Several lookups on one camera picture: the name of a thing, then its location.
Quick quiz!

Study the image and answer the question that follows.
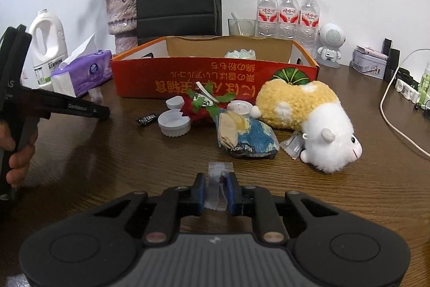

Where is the clear candy wrapper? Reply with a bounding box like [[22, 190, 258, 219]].
[[205, 162, 234, 212]]

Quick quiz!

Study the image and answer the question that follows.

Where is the small black sachet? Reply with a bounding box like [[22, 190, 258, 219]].
[[136, 114, 159, 127]]

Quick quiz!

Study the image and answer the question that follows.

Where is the red strawberry toy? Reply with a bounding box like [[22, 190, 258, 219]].
[[180, 82, 236, 123]]

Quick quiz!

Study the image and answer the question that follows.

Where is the person's left hand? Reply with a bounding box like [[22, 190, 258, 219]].
[[1, 121, 38, 188]]

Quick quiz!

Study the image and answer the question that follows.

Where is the blue snack bag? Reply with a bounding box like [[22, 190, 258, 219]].
[[216, 110, 279, 159]]

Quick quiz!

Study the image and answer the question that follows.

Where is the small clear packet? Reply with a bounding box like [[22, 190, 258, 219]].
[[280, 131, 305, 160]]

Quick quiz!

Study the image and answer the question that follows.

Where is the white detergent jug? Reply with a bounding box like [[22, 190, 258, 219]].
[[28, 9, 68, 91]]

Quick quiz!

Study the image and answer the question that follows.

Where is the purple tissue pack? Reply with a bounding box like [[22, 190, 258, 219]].
[[50, 34, 112, 98]]

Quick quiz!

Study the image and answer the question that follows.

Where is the yellow white plush toy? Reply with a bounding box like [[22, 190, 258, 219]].
[[250, 79, 363, 173]]

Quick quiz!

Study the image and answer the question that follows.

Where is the white round lid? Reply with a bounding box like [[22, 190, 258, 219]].
[[227, 100, 253, 117]]

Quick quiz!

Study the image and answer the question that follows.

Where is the orange cardboard box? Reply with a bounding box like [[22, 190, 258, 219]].
[[111, 36, 319, 102]]

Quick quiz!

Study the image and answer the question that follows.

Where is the purple textured vase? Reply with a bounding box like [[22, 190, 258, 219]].
[[105, 0, 138, 55]]

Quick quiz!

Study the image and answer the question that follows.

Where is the green white plastic bag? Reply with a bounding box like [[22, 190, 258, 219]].
[[225, 49, 256, 60]]

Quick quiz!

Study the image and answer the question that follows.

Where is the glass cup with spoon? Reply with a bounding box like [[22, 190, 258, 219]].
[[227, 12, 257, 36]]

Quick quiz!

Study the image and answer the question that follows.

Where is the small tin box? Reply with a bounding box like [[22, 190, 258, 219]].
[[349, 46, 388, 79]]

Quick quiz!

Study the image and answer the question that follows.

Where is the white robot figurine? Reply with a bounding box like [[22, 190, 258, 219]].
[[316, 23, 345, 68]]

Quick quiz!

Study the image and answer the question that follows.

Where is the left water bottle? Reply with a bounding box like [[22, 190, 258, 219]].
[[256, 0, 278, 37]]

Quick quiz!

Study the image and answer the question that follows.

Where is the water bottle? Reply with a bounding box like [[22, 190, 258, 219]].
[[256, 0, 278, 37], [296, 0, 320, 58], [278, 0, 300, 39]]

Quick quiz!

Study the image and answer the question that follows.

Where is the white power strip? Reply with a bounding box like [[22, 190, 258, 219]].
[[395, 79, 421, 104]]

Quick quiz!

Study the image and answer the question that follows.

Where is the right water bottle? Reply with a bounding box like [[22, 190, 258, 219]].
[[296, 0, 320, 58]]

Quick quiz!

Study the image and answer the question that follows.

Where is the middle water bottle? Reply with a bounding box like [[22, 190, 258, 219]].
[[278, 0, 300, 39]]

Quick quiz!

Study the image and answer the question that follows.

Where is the white charging cable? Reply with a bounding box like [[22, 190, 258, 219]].
[[379, 48, 430, 158]]

